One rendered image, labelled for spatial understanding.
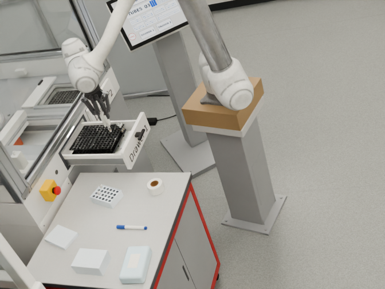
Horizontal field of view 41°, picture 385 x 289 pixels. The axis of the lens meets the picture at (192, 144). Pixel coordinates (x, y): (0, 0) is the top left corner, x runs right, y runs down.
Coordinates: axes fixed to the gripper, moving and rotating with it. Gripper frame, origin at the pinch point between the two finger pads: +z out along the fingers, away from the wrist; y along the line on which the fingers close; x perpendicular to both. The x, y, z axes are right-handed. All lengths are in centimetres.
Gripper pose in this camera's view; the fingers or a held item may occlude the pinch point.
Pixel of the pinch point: (105, 118)
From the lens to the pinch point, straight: 242.3
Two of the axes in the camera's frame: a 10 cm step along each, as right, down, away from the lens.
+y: -9.7, 1.8, 1.7
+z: 2.5, 7.4, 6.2
